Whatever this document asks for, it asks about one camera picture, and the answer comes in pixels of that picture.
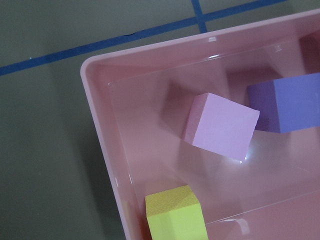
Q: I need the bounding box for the dark purple foam block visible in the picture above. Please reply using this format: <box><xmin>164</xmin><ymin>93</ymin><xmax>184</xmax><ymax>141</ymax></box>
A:
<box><xmin>247</xmin><ymin>72</ymin><xmax>320</xmax><ymax>133</ymax></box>

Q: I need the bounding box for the light pink foam block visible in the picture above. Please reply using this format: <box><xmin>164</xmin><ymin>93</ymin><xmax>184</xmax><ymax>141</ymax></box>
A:
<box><xmin>182</xmin><ymin>93</ymin><xmax>260</xmax><ymax>161</ymax></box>

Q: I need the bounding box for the yellow foam block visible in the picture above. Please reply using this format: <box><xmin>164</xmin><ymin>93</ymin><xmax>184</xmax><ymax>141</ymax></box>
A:
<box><xmin>145</xmin><ymin>185</ymin><xmax>209</xmax><ymax>240</ymax></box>

